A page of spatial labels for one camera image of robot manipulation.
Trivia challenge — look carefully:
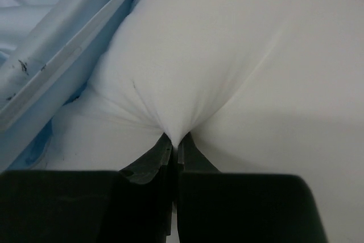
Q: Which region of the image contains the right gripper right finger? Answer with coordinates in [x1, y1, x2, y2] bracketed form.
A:
[176, 133, 220, 172]

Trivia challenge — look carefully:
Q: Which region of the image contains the white pillow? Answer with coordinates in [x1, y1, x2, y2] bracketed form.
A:
[39, 0, 363, 242]

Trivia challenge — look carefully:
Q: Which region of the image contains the light blue pillowcase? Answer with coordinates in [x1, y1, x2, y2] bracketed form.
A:
[1, 0, 133, 171]

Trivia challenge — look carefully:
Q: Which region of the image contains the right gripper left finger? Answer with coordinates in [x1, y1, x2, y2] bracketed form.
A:
[119, 133, 173, 185]

